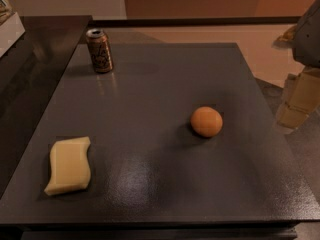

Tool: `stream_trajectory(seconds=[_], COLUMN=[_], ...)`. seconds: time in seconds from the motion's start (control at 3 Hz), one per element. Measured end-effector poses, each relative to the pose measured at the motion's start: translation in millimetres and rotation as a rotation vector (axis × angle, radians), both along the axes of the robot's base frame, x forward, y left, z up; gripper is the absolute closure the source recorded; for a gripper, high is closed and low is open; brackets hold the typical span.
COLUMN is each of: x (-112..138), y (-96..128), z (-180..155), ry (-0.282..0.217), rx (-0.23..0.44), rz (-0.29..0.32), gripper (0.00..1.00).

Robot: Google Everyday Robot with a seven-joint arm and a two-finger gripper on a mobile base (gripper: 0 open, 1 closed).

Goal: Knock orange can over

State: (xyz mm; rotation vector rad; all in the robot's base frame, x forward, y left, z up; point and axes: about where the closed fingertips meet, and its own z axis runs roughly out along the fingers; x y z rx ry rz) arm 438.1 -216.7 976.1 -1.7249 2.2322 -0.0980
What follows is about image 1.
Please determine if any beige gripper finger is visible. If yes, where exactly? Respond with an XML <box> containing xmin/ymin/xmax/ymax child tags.
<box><xmin>276</xmin><ymin>67</ymin><xmax>320</xmax><ymax>129</ymax></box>

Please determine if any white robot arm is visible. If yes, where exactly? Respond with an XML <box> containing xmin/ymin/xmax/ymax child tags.
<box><xmin>276</xmin><ymin>0</ymin><xmax>320</xmax><ymax>133</ymax></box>

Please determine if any orange soda can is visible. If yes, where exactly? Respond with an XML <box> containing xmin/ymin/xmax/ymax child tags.
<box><xmin>86</xmin><ymin>28</ymin><xmax>113</xmax><ymax>73</ymax></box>

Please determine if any yellow sponge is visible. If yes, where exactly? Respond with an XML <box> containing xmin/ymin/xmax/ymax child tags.
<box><xmin>44</xmin><ymin>137</ymin><xmax>91</xmax><ymax>196</ymax></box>

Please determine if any orange fruit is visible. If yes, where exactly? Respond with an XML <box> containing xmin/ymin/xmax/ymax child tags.
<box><xmin>190</xmin><ymin>107</ymin><xmax>223</xmax><ymax>138</ymax></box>

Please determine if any white box on counter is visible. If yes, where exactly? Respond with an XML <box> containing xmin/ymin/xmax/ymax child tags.
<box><xmin>0</xmin><ymin>0</ymin><xmax>25</xmax><ymax>57</ymax></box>

